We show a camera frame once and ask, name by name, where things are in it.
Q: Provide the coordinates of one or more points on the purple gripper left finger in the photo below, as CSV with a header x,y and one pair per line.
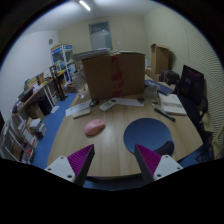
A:
x,y
73,168

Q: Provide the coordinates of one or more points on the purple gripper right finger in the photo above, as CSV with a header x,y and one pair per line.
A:
x,y
157,164

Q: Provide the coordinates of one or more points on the round blue mouse pad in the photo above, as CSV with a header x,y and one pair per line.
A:
x,y
147,132

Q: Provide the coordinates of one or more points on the pink computer mouse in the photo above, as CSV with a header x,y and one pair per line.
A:
x,y
94,126

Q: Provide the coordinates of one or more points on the black marker pen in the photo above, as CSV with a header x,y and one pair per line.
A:
x,y
165,114

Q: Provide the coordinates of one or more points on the small white remote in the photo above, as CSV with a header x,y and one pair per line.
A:
x,y
81,113

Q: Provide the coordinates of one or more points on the white bookshelf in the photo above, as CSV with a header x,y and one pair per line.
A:
x,y
19,145

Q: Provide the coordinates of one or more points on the open white book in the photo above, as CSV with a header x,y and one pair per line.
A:
x,y
171,104

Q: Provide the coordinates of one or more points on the small black object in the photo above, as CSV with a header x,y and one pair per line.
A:
x,y
141,99

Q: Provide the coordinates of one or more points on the white remote control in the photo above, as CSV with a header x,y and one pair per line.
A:
x,y
108,105

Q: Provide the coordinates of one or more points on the white paper under box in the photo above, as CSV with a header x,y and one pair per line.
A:
x,y
129,102

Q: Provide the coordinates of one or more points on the wooden side desk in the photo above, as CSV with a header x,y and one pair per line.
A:
x,y
28,101

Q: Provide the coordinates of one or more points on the blue notebook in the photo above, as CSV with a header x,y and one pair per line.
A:
x,y
160,87

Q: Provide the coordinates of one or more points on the black office chair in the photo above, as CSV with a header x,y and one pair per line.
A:
x,y
190,90

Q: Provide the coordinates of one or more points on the clear plastic container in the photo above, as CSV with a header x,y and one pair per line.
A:
x,y
79,84

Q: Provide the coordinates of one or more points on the black bag on table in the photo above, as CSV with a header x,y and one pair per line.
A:
x,y
169,77

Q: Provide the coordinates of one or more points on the large cardboard box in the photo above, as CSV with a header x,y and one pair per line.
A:
x,y
115,75

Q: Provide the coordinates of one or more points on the white display cabinet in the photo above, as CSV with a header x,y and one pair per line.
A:
x,y
62,58

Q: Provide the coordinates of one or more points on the ceiling light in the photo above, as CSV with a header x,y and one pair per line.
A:
x,y
85,5

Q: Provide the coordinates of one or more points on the tall cardboard box by wall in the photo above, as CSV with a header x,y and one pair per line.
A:
x,y
159,60

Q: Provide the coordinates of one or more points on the round wall clock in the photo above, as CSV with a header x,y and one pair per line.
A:
x,y
50,41

